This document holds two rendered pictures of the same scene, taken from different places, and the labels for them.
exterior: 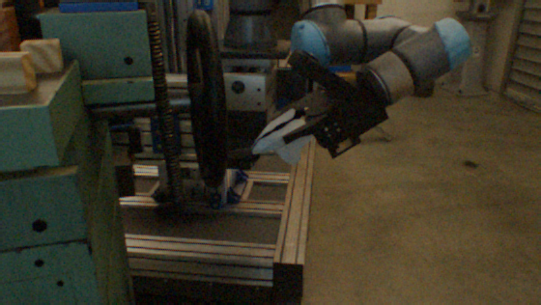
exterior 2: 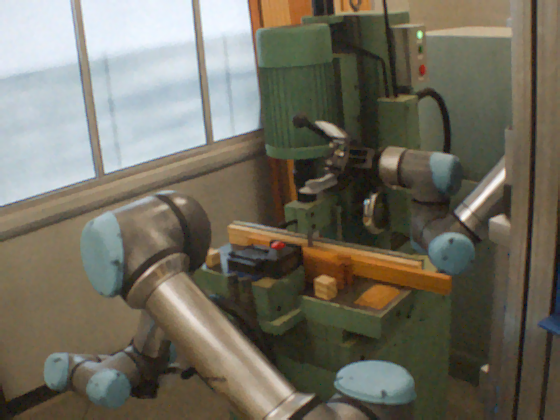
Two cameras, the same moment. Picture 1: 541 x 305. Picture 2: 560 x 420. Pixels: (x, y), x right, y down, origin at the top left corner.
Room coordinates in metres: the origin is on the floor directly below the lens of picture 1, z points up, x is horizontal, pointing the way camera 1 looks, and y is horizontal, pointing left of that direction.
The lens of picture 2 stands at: (1.83, -0.46, 1.57)
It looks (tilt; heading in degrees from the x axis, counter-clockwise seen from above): 19 degrees down; 146
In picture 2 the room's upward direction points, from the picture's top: 5 degrees counter-clockwise
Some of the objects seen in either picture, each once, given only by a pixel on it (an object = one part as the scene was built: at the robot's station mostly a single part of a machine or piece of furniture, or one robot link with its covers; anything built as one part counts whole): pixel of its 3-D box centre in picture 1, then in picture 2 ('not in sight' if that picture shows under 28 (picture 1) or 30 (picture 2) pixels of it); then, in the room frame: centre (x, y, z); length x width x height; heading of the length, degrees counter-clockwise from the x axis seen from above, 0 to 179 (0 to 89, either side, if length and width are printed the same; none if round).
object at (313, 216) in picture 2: not in sight; (313, 214); (0.60, 0.46, 1.03); 0.14 x 0.07 x 0.09; 106
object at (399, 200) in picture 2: not in sight; (398, 205); (0.71, 0.66, 1.02); 0.09 x 0.07 x 0.12; 16
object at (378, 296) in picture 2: not in sight; (378, 293); (0.87, 0.42, 0.91); 0.10 x 0.07 x 0.02; 106
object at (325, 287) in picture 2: not in sight; (325, 287); (0.78, 0.35, 0.92); 0.04 x 0.03 x 0.04; 6
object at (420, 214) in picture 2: not in sight; (432, 225); (1.07, 0.39, 1.13); 0.11 x 0.08 x 0.11; 146
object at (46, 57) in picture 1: (42, 56); not in sight; (0.52, 0.27, 0.92); 0.04 x 0.04 x 0.03; 20
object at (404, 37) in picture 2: not in sight; (409, 54); (0.65, 0.78, 1.40); 0.10 x 0.06 x 0.16; 106
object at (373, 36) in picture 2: not in sight; (364, 139); (0.52, 0.72, 1.16); 0.22 x 0.22 x 0.72; 16
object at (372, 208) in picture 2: not in sight; (377, 210); (0.69, 0.60, 1.02); 0.12 x 0.03 x 0.12; 106
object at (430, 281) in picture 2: not in sight; (341, 262); (0.70, 0.46, 0.92); 0.60 x 0.02 x 0.04; 16
